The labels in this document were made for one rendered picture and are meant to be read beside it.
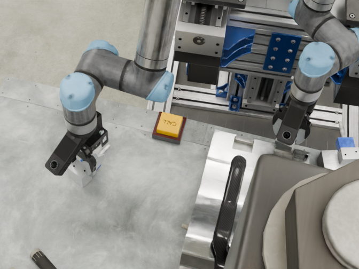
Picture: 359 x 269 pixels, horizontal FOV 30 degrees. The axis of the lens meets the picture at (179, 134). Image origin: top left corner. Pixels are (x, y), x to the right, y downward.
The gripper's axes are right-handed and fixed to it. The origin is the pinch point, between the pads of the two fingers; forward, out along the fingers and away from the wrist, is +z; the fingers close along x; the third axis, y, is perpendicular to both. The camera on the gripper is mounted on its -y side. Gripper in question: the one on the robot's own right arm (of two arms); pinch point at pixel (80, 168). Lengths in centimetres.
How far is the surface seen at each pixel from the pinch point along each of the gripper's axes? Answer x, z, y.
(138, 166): -9.3, 4.5, 12.0
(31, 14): 109, 85, 73
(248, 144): -29.4, -2.0, 33.5
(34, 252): -6.9, 1.6, -23.7
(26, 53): 94, 85, 56
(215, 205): -33.9, -4.2, 12.5
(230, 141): -25.8, -4.4, 29.7
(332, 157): -49, -1, 46
